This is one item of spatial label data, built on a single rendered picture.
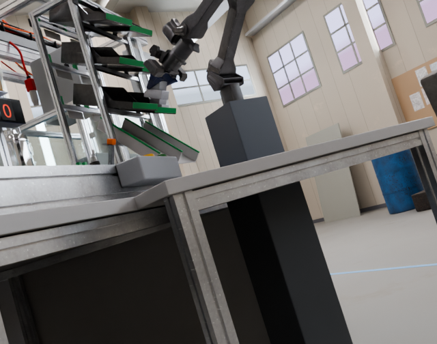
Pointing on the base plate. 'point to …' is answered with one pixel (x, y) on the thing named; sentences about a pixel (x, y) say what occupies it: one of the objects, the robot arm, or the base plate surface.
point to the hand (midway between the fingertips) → (157, 81)
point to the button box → (147, 170)
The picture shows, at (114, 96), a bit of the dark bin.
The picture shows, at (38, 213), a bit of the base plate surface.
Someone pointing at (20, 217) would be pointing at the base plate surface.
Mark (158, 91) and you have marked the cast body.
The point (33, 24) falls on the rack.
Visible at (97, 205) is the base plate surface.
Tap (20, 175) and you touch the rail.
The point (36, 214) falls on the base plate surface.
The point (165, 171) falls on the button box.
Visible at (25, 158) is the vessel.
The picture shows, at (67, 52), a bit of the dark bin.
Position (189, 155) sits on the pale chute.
